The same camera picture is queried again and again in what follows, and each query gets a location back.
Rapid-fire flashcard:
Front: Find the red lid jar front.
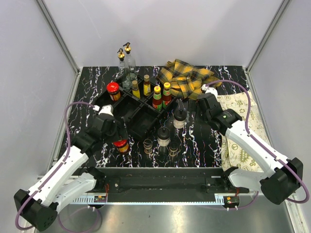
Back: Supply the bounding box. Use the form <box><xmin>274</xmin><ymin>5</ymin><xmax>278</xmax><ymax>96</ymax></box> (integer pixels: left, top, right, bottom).
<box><xmin>113</xmin><ymin>139</ymin><xmax>130</xmax><ymax>154</ymax></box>

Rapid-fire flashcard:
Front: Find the red lid jar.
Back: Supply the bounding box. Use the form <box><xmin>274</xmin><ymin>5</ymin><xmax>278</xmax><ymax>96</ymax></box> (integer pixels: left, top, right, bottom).
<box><xmin>113</xmin><ymin>139</ymin><xmax>130</xmax><ymax>154</ymax></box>
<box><xmin>106</xmin><ymin>82</ymin><xmax>121</xmax><ymax>101</ymax></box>

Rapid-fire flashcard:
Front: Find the red lid jar back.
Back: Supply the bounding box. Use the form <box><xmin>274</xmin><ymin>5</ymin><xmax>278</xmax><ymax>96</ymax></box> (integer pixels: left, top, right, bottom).
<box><xmin>106</xmin><ymin>82</ymin><xmax>121</xmax><ymax>101</ymax></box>

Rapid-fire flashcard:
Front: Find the black compartment organizer tray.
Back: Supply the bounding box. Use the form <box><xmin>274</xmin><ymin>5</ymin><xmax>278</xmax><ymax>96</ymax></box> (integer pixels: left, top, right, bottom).
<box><xmin>93</xmin><ymin>78</ymin><xmax>176</xmax><ymax>141</ymax></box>

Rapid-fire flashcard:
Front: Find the small glass jar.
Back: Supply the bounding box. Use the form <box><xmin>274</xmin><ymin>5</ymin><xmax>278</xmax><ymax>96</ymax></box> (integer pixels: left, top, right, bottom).
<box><xmin>169</xmin><ymin>141</ymin><xmax>179</xmax><ymax>157</ymax></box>
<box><xmin>143</xmin><ymin>138</ymin><xmax>153</xmax><ymax>154</ymax></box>

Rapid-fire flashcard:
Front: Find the red sauce bottle yellow cap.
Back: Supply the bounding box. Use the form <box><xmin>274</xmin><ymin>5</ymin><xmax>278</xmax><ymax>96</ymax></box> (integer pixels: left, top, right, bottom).
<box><xmin>162</xmin><ymin>82</ymin><xmax>172</xmax><ymax>108</ymax></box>

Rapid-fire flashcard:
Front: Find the yellow label bottle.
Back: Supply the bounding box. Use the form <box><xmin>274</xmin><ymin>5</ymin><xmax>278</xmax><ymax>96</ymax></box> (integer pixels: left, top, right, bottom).
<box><xmin>132</xmin><ymin>80</ymin><xmax>140</xmax><ymax>99</ymax></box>
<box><xmin>143</xmin><ymin>74</ymin><xmax>151</xmax><ymax>97</ymax></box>

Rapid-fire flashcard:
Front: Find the red sauce bottle front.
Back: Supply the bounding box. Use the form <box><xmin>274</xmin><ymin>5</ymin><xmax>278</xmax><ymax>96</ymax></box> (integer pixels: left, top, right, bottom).
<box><xmin>152</xmin><ymin>86</ymin><xmax>162</xmax><ymax>111</ymax></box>

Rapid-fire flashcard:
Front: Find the clear oil bottle gold spout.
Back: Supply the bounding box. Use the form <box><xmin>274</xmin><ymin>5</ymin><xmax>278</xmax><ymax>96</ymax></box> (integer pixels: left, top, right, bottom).
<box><xmin>123</xmin><ymin>42</ymin><xmax>137</xmax><ymax>81</ymax></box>

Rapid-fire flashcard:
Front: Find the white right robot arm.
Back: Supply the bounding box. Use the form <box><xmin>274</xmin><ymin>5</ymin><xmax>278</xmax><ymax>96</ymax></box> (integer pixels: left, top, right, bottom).
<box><xmin>197</xmin><ymin>93</ymin><xmax>303</xmax><ymax>205</ymax></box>

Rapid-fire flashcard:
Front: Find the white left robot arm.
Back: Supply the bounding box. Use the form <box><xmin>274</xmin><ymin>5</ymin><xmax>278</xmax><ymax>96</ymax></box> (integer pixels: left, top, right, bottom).
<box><xmin>14</xmin><ymin>105</ymin><xmax>128</xmax><ymax>232</ymax></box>

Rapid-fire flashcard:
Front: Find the black top grinder back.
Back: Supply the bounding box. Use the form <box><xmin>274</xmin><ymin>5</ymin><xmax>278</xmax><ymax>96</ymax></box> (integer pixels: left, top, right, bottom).
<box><xmin>173</xmin><ymin>109</ymin><xmax>187</xmax><ymax>129</ymax></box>

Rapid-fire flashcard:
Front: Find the black grinder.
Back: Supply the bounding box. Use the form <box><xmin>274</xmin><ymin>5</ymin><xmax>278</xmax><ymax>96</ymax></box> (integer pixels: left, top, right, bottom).
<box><xmin>173</xmin><ymin>109</ymin><xmax>187</xmax><ymax>129</ymax></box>
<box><xmin>157</xmin><ymin>127</ymin><xmax>170</xmax><ymax>147</ymax></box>

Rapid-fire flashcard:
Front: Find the yellow plaid cloth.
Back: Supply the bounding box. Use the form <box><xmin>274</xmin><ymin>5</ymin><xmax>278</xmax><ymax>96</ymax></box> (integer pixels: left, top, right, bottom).
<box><xmin>157</xmin><ymin>59</ymin><xmax>219</xmax><ymax>100</ymax></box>

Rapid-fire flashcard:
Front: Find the cream printed cloth bag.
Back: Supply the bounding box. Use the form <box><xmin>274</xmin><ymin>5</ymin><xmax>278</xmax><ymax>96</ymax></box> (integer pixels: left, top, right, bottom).
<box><xmin>217</xmin><ymin>91</ymin><xmax>270</xmax><ymax>172</ymax></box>

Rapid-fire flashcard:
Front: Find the black top grinder front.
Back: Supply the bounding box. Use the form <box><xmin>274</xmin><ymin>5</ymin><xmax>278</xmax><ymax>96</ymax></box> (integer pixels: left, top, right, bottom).
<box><xmin>157</xmin><ymin>127</ymin><xmax>170</xmax><ymax>147</ymax></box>

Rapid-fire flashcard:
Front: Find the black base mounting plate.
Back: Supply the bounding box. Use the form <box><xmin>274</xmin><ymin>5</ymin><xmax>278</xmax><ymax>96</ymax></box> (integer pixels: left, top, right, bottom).
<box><xmin>87</xmin><ymin>167</ymin><xmax>249</xmax><ymax>205</ymax></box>

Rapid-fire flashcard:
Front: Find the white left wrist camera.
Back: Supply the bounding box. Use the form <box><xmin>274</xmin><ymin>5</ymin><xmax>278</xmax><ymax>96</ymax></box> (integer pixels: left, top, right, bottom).
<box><xmin>93</xmin><ymin>104</ymin><xmax>114</xmax><ymax>119</ymax></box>

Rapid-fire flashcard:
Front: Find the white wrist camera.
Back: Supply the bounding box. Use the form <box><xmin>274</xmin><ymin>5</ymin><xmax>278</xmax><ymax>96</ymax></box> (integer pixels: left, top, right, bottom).
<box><xmin>201</xmin><ymin>84</ymin><xmax>218</xmax><ymax>98</ymax></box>
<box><xmin>93</xmin><ymin>104</ymin><xmax>114</xmax><ymax>119</ymax></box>

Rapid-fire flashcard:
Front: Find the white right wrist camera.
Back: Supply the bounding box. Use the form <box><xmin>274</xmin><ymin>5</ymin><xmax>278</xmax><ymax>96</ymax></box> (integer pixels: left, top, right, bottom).
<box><xmin>201</xmin><ymin>84</ymin><xmax>218</xmax><ymax>98</ymax></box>

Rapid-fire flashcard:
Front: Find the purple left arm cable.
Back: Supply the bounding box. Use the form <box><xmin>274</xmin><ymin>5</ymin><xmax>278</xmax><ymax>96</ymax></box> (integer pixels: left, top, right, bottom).
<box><xmin>15</xmin><ymin>101</ymin><xmax>102</xmax><ymax>231</ymax></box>

